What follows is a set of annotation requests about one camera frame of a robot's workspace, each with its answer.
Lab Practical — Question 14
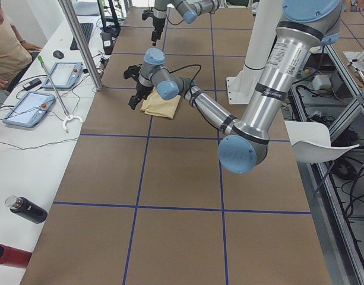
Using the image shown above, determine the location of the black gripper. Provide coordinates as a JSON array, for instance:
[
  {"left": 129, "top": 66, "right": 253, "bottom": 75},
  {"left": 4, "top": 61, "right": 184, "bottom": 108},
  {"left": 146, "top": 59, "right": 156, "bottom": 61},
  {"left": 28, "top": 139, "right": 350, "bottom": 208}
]
[
  {"left": 142, "top": 8, "right": 166, "bottom": 46},
  {"left": 124, "top": 64, "right": 153, "bottom": 110}
]

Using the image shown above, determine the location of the beige long-sleeve printed shirt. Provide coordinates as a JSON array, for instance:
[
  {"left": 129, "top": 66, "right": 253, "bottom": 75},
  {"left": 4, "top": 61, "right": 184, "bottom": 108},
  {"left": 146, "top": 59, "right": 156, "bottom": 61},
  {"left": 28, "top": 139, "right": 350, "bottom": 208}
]
[{"left": 140, "top": 88, "right": 180, "bottom": 119}]

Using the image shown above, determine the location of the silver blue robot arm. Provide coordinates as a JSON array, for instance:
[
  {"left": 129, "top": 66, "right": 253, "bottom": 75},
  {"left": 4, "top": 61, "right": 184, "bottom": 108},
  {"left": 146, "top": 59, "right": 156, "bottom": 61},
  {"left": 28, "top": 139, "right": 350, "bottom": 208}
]
[
  {"left": 124, "top": 1, "right": 341, "bottom": 173},
  {"left": 142, "top": 0, "right": 221, "bottom": 46}
]

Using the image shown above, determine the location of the black monitor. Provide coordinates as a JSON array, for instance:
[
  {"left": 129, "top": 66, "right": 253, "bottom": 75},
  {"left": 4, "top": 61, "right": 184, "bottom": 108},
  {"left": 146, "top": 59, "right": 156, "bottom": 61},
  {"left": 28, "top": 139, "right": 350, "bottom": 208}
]
[{"left": 97, "top": 0, "right": 121, "bottom": 37}]

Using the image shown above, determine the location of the black keyboard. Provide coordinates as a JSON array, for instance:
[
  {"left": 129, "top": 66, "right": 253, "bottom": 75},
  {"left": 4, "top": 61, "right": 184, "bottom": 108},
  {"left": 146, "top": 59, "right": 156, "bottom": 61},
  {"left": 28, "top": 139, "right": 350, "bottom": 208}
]
[{"left": 69, "top": 22, "right": 94, "bottom": 50}]

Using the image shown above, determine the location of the long reacher grabber stick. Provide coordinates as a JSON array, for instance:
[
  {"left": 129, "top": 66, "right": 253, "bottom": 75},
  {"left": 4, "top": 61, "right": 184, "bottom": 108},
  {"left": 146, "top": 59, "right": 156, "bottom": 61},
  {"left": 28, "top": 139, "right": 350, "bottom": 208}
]
[{"left": 37, "top": 55, "right": 83, "bottom": 133}]

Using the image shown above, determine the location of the far teach pendant tablet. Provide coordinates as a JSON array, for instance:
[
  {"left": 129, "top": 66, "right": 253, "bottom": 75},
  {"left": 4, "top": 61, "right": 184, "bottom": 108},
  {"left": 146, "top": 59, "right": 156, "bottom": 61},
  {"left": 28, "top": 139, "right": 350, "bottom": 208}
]
[{"left": 50, "top": 62, "right": 83, "bottom": 90}]

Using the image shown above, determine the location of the teach pendant tablet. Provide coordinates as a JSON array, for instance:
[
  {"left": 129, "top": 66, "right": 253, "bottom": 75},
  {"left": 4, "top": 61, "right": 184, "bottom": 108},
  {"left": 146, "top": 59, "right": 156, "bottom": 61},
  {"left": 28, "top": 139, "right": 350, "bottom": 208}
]
[
  {"left": 50, "top": 62, "right": 83, "bottom": 90},
  {"left": 2, "top": 91, "right": 55, "bottom": 128}
]

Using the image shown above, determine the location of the black computer mouse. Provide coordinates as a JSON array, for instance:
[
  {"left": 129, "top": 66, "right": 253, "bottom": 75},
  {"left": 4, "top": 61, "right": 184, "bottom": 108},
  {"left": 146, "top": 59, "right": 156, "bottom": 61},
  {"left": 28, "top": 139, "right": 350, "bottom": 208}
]
[{"left": 53, "top": 50, "right": 64, "bottom": 59}]

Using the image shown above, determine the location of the near teach pendant tablet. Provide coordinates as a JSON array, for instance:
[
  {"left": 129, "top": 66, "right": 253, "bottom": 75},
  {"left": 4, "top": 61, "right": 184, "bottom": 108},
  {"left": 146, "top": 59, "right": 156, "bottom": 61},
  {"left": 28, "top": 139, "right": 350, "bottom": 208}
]
[{"left": 2, "top": 91, "right": 55, "bottom": 128}]

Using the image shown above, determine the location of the person in beige shirt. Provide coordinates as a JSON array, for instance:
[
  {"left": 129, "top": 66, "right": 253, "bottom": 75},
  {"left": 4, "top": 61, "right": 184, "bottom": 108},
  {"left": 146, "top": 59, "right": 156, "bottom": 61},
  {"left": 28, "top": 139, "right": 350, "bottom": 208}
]
[{"left": 0, "top": 1, "right": 42, "bottom": 92}]

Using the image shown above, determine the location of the black lying thermos bottle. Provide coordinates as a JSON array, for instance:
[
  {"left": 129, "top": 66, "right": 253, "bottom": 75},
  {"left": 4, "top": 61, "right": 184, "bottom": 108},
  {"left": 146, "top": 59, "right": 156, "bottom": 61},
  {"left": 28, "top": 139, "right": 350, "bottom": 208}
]
[{"left": 5, "top": 195, "right": 48, "bottom": 224}]

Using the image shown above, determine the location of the white plastic chair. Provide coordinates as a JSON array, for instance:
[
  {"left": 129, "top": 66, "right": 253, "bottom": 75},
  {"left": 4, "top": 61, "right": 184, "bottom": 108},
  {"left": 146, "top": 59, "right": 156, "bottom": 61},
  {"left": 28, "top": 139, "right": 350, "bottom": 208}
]
[{"left": 285, "top": 121, "right": 360, "bottom": 163}]

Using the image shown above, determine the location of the red cylinder bottle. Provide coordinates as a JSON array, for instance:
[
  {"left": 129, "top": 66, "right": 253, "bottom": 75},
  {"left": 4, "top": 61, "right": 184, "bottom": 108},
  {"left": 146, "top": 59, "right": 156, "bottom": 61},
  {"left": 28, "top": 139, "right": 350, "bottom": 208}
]
[{"left": 0, "top": 244, "right": 32, "bottom": 268}]

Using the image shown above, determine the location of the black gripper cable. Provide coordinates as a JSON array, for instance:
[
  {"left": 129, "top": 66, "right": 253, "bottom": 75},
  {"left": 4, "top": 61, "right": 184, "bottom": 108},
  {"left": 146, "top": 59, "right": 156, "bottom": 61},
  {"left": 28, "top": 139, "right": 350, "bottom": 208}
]
[{"left": 168, "top": 64, "right": 202, "bottom": 90}]

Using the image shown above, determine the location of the aluminium frame post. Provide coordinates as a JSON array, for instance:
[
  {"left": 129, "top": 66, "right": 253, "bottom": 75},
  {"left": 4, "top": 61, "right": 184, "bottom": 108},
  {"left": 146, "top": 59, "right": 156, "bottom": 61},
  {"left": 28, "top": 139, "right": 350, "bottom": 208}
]
[{"left": 58, "top": 0, "right": 103, "bottom": 91}]

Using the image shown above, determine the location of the white camera mast pedestal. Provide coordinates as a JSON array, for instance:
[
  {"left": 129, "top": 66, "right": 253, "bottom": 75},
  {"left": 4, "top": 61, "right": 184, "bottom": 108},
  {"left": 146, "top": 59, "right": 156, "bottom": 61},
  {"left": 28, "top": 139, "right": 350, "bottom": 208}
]
[{"left": 226, "top": 0, "right": 282, "bottom": 105}]

